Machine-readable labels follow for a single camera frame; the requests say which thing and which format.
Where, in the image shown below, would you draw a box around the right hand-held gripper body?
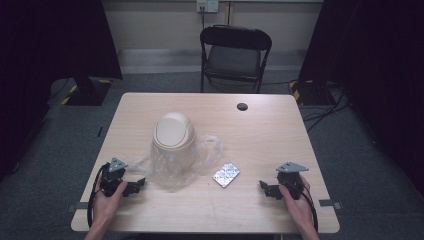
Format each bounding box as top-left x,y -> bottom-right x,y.
275,161 -> 310,201

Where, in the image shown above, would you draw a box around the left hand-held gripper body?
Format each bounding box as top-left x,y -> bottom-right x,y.
99,157 -> 129,198

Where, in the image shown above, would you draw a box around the silver blister pack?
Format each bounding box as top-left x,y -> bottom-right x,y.
211,162 -> 242,189

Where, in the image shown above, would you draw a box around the beige swing-lid trash can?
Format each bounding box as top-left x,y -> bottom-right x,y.
149,111 -> 198,193

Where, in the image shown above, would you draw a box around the person's left hand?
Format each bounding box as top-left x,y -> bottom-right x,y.
92,180 -> 129,228

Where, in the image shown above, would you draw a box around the person's right hand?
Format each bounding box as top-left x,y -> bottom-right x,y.
278,175 -> 316,232

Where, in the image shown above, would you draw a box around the grey tape strip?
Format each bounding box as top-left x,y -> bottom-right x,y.
65,201 -> 90,214
318,198 -> 343,211

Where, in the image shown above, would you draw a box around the clear plastic bag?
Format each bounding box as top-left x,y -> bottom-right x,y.
127,134 -> 225,194

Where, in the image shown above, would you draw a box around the black striped stand base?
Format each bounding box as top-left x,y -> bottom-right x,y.
288,79 -> 335,107
60,77 -> 113,107

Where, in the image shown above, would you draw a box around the black folding chair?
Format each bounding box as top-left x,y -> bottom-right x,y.
199,24 -> 273,95

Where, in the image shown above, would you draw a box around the dark curtain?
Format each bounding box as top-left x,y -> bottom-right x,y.
297,0 -> 424,198
0,0 -> 124,183

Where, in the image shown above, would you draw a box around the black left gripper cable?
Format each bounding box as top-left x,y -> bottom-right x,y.
86,162 -> 111,229

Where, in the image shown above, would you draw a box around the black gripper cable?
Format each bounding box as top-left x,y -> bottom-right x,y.
86,162 -> 111,229
292,179 -> 319,234

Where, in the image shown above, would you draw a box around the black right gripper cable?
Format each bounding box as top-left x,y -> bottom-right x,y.
292,179 -> 319,234

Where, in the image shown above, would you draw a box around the black floor cables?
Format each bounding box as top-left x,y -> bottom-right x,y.
300,81 -> 350,134

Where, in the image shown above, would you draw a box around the black wall outlet cable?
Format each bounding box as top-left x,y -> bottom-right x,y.
199,5 -> 207,32

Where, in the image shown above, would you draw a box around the white wall outlet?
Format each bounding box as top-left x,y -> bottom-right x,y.
196,0 -> 220,14

